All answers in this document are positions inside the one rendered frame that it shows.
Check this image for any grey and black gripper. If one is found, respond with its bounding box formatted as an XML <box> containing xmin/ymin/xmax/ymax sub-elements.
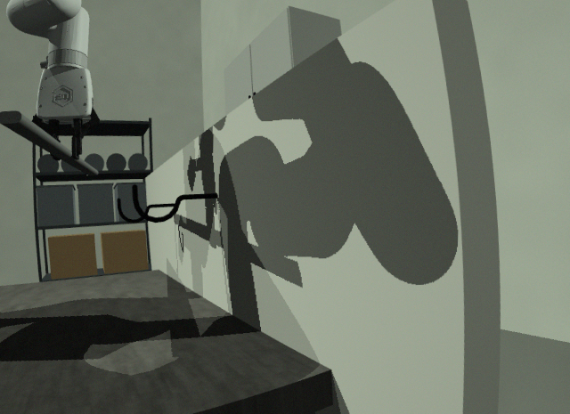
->
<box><xmin>32</xmin><ymin>63</ymin><xmax>101</xmax><ymax>159</ymax></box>

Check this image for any pale grey wall panel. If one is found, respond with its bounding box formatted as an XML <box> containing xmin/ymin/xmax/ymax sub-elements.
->
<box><xmin>146</xmin><ymin>0</ymin><xmax>501</xmax><ymax>414</ymax></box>

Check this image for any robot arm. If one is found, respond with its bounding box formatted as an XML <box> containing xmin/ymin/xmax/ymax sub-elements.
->
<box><xmin>6</xmin><ymin>0</ymin><xmax>89</xmax><ymax>69</ymax></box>

